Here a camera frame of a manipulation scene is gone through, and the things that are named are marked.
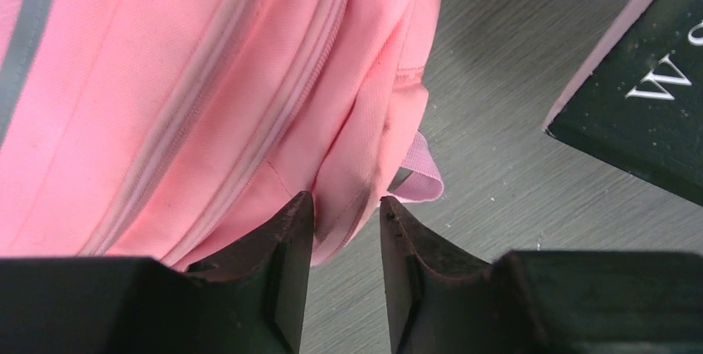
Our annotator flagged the pink student backpack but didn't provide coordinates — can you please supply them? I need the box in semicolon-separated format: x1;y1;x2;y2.
1;0;444;269

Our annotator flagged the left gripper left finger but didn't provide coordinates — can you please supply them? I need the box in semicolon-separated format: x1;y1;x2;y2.
1;192;314;353

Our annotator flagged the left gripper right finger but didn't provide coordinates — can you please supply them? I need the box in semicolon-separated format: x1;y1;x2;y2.
380;196;702;353

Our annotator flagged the Moon and Sixpence book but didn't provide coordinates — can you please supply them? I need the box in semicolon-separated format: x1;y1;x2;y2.
544;0;702;204

